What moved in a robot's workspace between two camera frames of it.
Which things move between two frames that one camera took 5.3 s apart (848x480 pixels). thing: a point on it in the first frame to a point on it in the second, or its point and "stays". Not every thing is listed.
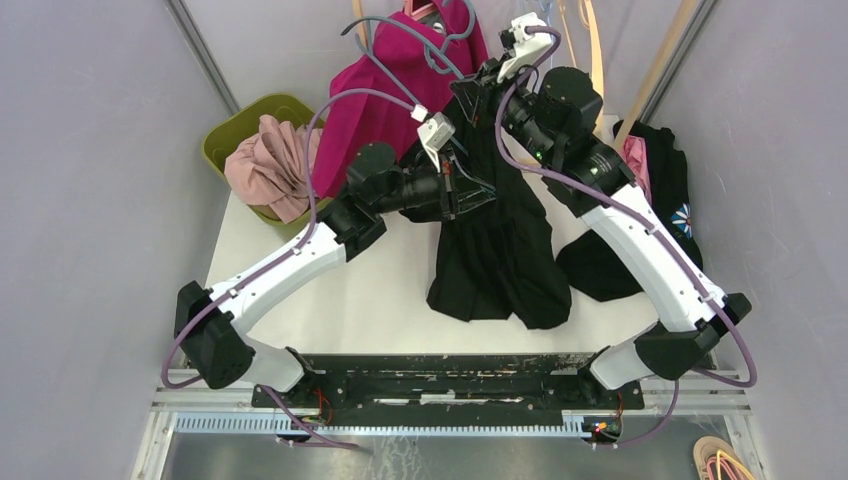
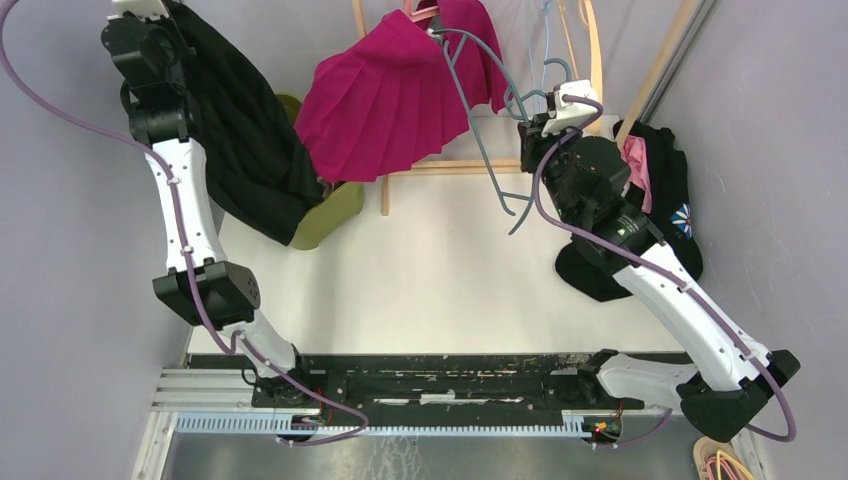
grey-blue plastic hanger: (434, 55) to (444, 36)
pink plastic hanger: (408, 9) stays
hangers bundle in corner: (715, 460) stays
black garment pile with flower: (585, 260) stays
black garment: (495, 255) to (260, 177)
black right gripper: (469, 91) to (534, 141)
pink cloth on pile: (634, 150) stays
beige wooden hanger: (596, 53) stays
